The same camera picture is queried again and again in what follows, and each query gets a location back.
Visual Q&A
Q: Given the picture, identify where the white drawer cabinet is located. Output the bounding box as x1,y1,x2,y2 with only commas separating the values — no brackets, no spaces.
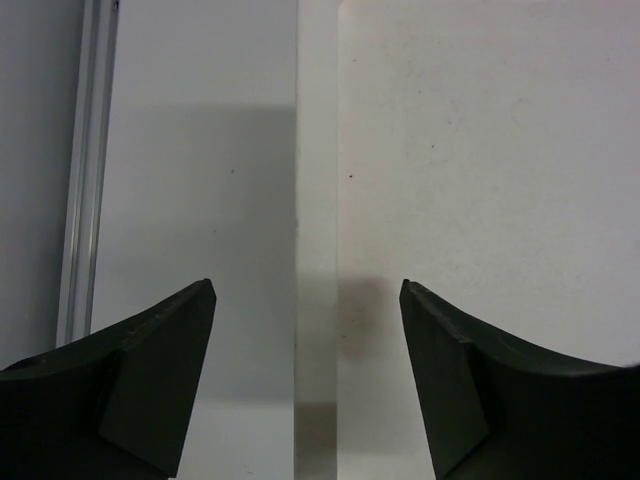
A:
295,1,639,479

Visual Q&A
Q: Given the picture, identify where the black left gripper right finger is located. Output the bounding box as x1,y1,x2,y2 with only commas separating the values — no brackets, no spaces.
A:
399,280,639,479

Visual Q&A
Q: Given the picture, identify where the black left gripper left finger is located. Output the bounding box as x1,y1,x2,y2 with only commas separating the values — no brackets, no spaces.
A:
1,279,216,479

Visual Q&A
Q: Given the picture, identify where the aluminium table frame rail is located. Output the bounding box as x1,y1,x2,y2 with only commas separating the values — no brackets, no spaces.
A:
56,0,120,347

